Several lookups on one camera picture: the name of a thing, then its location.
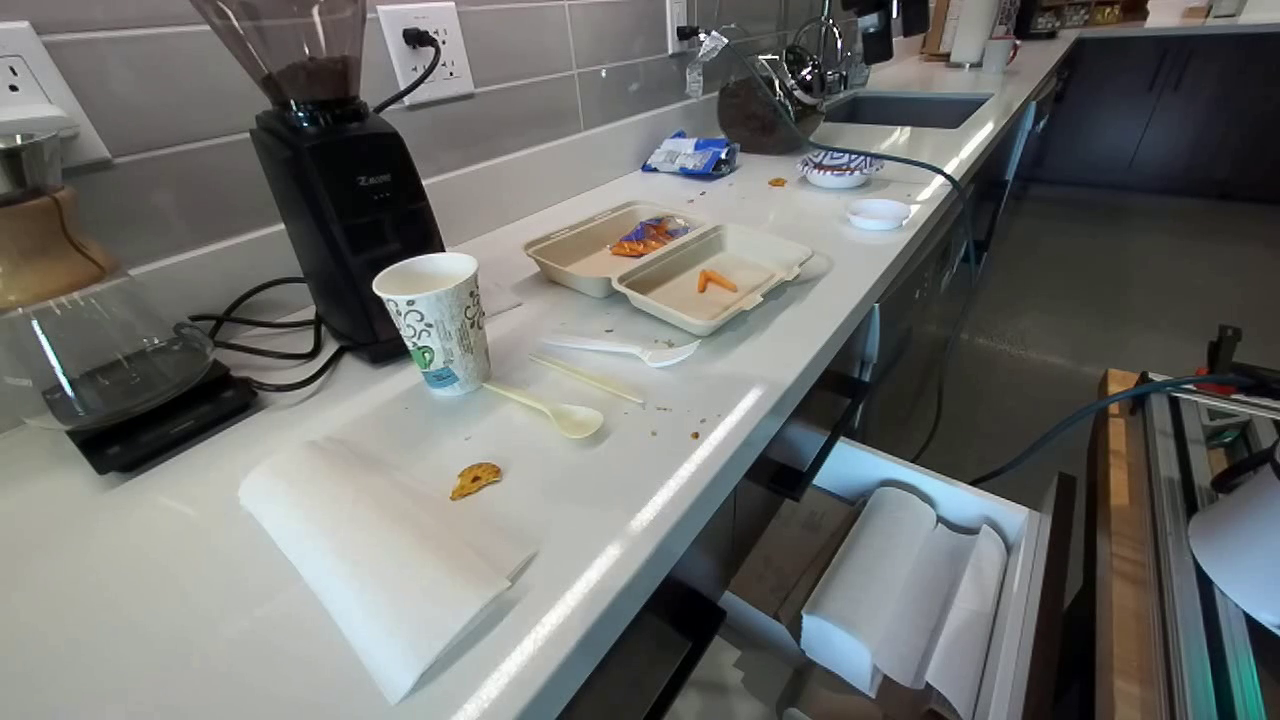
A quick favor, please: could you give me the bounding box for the small orange food piece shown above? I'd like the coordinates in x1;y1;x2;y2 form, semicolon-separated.
691;264;744;301

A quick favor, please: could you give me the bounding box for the blue and white packet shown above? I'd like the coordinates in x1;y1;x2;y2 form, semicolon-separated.
641;129;742;183

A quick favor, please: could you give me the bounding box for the cream plastic spoon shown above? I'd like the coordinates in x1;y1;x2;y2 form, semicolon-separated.
482;378;610;450

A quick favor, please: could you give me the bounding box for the beige clamshell takeout container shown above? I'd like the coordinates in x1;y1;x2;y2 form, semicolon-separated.
520;195;822;342

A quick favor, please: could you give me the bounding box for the patterned paper cup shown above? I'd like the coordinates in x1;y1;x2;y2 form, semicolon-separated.
370;250;497;402

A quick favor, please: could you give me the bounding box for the orange chip piece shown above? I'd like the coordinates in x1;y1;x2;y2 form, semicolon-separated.
446;462;510;505

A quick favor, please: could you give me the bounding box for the open white drawer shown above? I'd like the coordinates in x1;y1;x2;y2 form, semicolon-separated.
663;431;1083;720

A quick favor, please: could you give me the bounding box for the small blue patterned bowl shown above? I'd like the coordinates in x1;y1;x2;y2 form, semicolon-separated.
798;148;890;195

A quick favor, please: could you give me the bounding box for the black kettle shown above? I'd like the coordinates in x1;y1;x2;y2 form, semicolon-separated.
715;44;832;156

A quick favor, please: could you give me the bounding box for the grey under-counter cabinet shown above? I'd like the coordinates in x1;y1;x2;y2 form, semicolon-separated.
744;75;1072;538

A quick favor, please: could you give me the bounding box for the black coffee grinder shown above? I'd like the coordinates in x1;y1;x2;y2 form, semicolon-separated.
190;0;450;370

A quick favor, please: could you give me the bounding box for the white folded paper napkin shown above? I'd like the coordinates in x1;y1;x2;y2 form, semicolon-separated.
236;380;610;708

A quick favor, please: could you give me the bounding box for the countertop sink basin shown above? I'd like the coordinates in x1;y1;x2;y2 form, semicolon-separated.
818;85;997;132

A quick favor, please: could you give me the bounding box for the metal sink faucet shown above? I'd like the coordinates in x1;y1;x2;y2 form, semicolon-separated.
791;0;876;96

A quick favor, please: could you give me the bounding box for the white paper towel roll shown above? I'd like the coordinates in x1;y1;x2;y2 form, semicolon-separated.
942;0;1008;73

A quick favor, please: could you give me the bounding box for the black flat kitchen scale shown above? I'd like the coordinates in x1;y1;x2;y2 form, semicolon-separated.
53;356;267;482

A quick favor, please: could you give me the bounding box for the wood and metal cart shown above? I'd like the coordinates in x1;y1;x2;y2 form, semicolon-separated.
1083;326;1280;720

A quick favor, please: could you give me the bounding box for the dark lower cabinet run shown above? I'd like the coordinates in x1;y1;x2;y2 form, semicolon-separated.
1025;32;1280;205

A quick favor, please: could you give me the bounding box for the glass carafe with brown filter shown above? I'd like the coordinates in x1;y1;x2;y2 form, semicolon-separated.
0;183;224;431

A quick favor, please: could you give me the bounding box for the white double wall outlet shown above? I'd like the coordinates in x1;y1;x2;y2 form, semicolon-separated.
376;0;482;112

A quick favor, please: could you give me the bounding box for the black grinder power cable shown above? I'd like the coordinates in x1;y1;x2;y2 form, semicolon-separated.
190;19;450;396

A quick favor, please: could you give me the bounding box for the blue cable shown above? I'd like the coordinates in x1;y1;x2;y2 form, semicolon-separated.
966;378;1253;494

